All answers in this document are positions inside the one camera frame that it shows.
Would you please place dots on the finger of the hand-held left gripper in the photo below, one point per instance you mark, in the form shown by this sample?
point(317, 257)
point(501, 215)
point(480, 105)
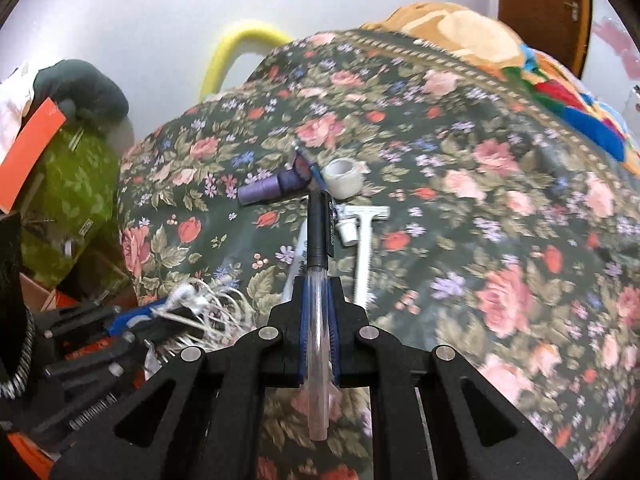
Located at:
point(90, 360)
point(75, 322)

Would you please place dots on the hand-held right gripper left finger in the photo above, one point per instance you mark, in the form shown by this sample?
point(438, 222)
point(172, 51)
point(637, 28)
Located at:
point(301, 320)

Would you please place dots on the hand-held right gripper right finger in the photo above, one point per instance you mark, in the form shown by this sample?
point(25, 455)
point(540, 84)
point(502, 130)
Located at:
point(334, 330)

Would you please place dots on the white pen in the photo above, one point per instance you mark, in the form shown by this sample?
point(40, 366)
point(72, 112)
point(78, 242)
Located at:
point(298, 255)

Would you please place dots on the white disposable razor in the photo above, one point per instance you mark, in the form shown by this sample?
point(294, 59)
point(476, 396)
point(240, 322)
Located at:
point(363, 260)

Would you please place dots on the clear pen with black cap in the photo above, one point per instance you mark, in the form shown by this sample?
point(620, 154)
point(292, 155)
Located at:
point(319, 230)

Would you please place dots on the small white cap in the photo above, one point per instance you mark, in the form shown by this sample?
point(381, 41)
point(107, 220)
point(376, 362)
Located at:
point(347, 234)

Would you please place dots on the purple plastic bottle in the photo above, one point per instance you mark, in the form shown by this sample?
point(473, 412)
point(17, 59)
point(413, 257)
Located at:
point(260, 189)

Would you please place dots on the white tape roll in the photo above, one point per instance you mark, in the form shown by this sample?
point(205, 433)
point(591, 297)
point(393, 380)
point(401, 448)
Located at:
point(350, 186)

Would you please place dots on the blue pen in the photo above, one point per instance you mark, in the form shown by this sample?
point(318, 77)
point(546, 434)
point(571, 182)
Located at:
point(318, 176)

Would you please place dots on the cardboard box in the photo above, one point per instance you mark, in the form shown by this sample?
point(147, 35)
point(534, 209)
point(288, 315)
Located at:
point(90, 272)

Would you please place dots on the black cloth with grey trim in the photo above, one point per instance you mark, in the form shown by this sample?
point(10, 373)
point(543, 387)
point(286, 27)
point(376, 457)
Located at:
point(12, 285)

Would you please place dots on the green leaf-print box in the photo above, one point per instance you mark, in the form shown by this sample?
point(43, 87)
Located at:
point(75, 180)

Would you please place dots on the floral blanket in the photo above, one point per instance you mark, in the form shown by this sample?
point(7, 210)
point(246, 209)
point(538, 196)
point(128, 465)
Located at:
point(450, 210)

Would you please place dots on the orange box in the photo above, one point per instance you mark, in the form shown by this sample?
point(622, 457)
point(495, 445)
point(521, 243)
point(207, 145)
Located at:
point(30, 150)

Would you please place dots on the white towel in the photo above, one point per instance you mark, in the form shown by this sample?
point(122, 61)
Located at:
point(12, 110)

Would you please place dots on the dark green cushion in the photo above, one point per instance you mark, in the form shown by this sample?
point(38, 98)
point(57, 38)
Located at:
point(85, 85)

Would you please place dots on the yellow foam tube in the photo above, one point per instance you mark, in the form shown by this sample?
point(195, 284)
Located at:
point(220, 55)

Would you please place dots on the orange cartoon blanket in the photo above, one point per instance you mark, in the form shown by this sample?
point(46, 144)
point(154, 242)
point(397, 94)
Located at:
point(475, 35)

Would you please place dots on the brown wooden door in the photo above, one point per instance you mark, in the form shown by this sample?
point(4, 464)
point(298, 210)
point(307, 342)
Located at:
point(540, 0)

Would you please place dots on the white sliding wardrobe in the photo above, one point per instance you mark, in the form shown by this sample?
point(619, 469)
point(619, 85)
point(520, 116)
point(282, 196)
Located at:
point(610, 50)

